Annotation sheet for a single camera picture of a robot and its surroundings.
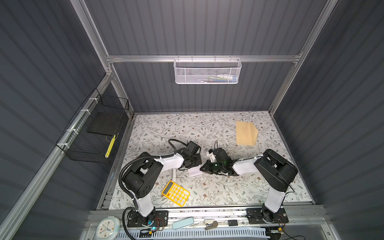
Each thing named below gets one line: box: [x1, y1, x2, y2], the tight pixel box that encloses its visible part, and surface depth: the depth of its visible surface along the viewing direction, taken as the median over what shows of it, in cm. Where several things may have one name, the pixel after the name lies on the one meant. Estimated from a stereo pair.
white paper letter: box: [188, 165, 203, 177], surface depth 90 cm
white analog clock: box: [95, 216, 121, 240], surface depth 71 cm
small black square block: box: [228, 220, 238, 227], surface depth 74 cm
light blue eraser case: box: [172, 217, 194, 230], surface depth 71 cm
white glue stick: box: [171, 168, 177, 182], surface depth 88 cm
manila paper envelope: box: [236, 121, 259, 146], surface depth 110 cm
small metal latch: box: [205, 220, 218, 230], surface depth 72 cm
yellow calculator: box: [162, 180, 190, 207], surface depth 82 cm
